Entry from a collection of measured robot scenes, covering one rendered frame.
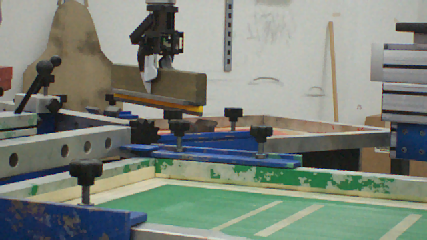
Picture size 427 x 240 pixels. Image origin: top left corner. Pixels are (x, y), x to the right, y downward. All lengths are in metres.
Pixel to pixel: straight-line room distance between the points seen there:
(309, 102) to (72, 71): 1.59
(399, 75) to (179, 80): 0.50
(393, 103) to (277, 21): 2.99
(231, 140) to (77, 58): 2.37
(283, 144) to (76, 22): 2.34
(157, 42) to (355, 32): 3.39
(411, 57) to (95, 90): 2.48
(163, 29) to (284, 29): 2.95
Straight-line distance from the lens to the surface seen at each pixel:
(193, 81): 1.94
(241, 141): 1.90
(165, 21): 2.04
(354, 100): 5.37
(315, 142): 2.05
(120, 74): 2.23
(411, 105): 1.97
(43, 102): 1.91
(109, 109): 2.31
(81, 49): 4.18
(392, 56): 1.99
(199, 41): 4.61
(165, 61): 2.11
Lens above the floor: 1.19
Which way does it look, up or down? 5 degrees down
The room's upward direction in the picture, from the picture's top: 1 degrees clockwise
